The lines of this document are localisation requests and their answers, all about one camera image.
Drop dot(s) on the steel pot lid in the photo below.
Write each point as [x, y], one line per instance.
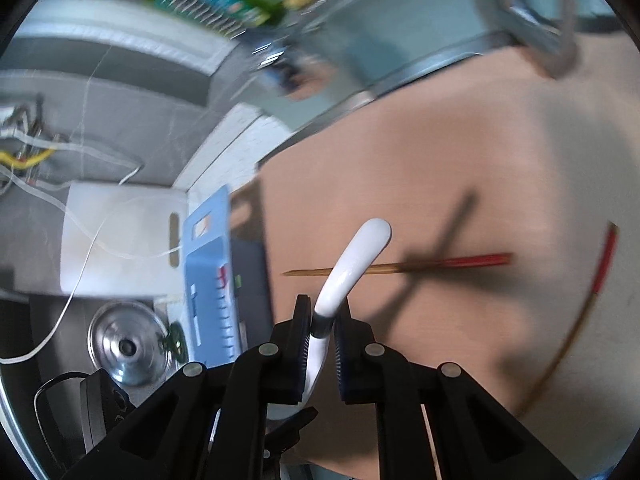
[125, 338]

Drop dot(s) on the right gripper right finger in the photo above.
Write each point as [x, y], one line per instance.
[353, 368]

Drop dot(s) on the white ceramic spoon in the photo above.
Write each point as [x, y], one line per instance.
[366, 245]

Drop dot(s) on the blue plastic basket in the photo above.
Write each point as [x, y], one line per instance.
[207, 266]

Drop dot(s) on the tan felt mat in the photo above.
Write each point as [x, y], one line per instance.
[487, 156]

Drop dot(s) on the white cutting board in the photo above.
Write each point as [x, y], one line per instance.
[122, 241]

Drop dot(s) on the chrome kitchen faucet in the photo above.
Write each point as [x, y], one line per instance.
[378, 46]

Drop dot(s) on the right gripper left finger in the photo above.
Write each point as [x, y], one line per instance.
[288, 366]

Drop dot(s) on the lone red-tipped chopstick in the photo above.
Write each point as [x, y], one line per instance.
[412, 266]

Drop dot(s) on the red-tipped wooden chopstick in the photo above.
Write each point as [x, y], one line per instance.
[604, 264]

